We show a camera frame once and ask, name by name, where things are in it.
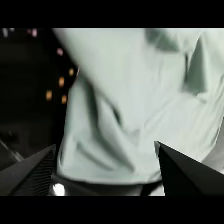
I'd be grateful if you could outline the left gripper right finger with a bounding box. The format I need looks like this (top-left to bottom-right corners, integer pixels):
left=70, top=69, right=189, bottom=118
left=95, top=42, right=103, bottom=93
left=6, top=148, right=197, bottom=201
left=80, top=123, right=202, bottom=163
left=154, top=140, right=224, bottom=197

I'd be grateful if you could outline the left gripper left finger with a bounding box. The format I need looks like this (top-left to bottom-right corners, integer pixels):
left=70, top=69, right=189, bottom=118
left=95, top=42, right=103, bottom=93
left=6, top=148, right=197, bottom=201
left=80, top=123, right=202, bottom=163
left=0, top=143, right=57, bottom=197

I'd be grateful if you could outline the pale green T-shirt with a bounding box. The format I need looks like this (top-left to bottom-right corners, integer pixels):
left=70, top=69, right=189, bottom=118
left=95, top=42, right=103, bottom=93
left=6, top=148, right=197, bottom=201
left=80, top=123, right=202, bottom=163
left=52, top=27, right=224, bottom=186

